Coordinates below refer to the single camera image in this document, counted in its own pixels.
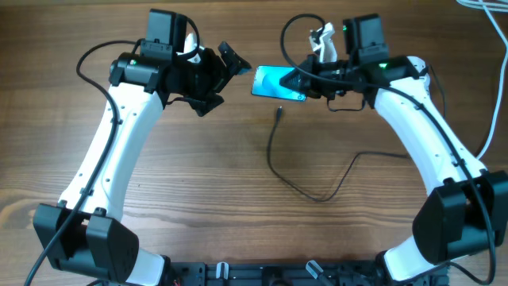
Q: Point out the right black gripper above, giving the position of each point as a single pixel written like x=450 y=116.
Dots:
x=313 y=89

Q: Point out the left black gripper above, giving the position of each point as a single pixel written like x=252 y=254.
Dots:
x=219 y=75

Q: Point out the blue Galaxy smartphone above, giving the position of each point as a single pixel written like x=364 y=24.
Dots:
x=266 y=84

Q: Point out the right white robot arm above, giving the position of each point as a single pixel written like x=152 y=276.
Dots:
x=465 y=211

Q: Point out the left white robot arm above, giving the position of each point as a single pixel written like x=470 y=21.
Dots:
x=83 y=232

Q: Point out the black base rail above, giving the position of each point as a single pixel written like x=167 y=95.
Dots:
x=344 y=273

